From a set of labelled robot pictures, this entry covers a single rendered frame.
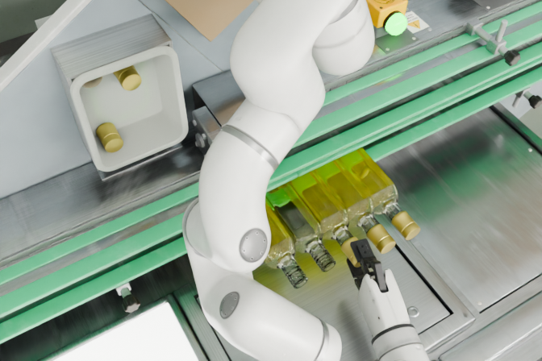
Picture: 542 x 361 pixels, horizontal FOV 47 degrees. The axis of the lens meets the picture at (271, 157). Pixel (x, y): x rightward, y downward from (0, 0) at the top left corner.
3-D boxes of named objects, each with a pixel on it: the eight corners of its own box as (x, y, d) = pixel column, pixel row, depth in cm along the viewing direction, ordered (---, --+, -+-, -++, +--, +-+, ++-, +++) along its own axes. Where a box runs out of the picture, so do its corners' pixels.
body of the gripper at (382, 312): (410, 349, 105) (385, 291, 111) (423, 323, 97) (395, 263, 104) (369, 361, 103) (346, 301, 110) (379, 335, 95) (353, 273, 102)
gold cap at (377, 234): (364, 239, 115) (379, 257, 112) (367, 229, 112) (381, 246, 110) (380, 231, 116) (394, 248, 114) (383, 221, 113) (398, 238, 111)
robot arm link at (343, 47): (277, 34, 93) (337, 99, 84) (246, -27, 81) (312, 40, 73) (328, -5, 93) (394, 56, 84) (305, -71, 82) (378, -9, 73)
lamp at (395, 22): (381, 32, 124) (390, 41, 122) (384, 14, 120) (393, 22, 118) (398, 26, 125) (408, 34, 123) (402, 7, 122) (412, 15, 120)
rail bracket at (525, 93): (485, 89, 153) (524, 123, 146) (493, 68, 148) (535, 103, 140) (497, 84, 154) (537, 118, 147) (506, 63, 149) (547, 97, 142)
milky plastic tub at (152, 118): (82, 144, 112) (99, 177, 107) (48, 48, 94) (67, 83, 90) (170, 109, 117) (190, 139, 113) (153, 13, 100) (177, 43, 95)
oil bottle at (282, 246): (218, 193, 123) (273, 277, 111) (216, 176, 118) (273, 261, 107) (243, 182, 124) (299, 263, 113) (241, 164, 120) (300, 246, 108)
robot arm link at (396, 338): (415, 360, 103) (409, 344, 105) (427, 338, 97) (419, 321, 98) (373, 371, 102) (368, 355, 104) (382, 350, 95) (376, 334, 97)
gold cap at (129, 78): (110, 62, 100) (119, 78, 98) (130, 55, 101) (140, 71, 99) (114, 78, 103) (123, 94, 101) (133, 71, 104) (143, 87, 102)
